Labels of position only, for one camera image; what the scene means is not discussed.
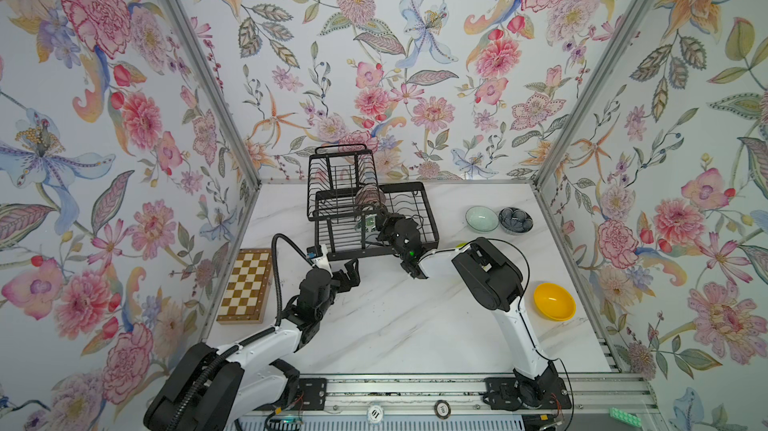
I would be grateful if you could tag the green leaf pattern bowl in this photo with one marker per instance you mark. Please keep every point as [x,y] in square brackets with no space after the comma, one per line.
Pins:
[366,224]

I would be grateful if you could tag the black ring marker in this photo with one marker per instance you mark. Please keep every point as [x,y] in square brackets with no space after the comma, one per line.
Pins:
[442,410]

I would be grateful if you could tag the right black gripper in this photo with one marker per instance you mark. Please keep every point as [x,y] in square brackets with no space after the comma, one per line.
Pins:
[389,222]

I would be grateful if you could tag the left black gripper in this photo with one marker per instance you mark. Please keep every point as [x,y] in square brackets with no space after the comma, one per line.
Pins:
[354,278]

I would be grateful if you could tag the dark blue grey bowl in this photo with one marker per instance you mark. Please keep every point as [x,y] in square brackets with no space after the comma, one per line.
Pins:
[515,220]

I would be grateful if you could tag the white round knob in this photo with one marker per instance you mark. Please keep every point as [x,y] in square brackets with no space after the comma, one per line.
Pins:
[375,414]

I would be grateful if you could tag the black white patterned bowl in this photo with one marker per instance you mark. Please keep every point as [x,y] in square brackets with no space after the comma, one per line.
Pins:
[378,210]

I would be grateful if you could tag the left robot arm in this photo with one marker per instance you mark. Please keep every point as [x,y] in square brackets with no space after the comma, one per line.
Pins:
[213,387]

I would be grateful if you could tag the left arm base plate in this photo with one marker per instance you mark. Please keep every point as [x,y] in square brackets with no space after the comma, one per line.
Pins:
[304,394]

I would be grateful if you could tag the pale celadon bowl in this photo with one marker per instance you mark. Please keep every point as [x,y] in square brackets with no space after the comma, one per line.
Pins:
[482,219]

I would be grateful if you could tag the black wire dish rack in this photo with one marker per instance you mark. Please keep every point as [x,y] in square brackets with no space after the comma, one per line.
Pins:
[345,201]

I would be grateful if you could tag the green connector block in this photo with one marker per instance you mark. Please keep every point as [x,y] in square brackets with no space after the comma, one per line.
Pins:
[625,418]

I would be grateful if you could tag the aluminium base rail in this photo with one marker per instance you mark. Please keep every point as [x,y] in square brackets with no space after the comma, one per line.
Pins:
[408,401]

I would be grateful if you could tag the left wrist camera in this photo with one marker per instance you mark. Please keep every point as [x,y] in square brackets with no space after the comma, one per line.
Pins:
[318,256]

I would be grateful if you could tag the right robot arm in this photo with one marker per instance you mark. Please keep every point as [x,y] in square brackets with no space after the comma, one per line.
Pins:
[497,284]

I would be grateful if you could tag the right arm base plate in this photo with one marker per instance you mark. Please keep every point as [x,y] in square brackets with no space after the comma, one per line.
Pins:
[509,393]

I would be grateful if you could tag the wooden chessboard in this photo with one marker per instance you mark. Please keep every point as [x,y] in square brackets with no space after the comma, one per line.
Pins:
[245,297]

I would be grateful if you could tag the yellow bowl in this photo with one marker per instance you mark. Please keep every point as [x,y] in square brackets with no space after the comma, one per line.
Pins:
[554,302]

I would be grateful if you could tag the pink striped bowl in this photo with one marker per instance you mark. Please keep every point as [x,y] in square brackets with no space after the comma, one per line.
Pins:
[368,193]

